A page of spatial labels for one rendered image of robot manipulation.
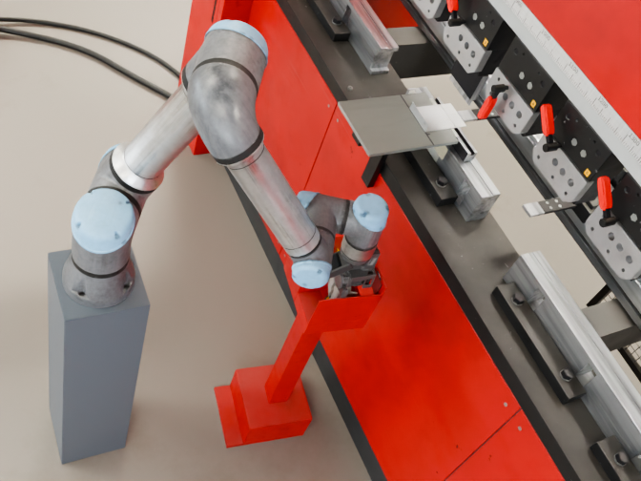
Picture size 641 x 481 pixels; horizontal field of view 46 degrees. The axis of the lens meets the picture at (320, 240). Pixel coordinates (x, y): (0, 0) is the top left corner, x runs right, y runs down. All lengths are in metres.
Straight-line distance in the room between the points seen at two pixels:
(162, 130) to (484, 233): 0.87
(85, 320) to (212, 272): 1.10
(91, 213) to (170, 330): 1.09
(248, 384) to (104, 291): 0.85
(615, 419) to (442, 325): 0.46
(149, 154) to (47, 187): 1.40
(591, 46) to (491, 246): 0.58
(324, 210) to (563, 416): 0.68
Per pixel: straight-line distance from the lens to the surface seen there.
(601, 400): 1.75
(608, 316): 1.97
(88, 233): 1.51
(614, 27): 1.55
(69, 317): 1.65
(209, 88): 1.25
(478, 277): 1.84
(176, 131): 1.45
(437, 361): 1.96
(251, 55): 1.32
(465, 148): 1.93
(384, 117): 1.90
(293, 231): 1.40
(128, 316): 1.69
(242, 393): 2.34
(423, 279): 1.92
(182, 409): 2.43
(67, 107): 3.17
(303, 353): 2.10
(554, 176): 1.67
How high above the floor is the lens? 2.18
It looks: 49 degrees down
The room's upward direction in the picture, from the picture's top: 24 degrees clockwise
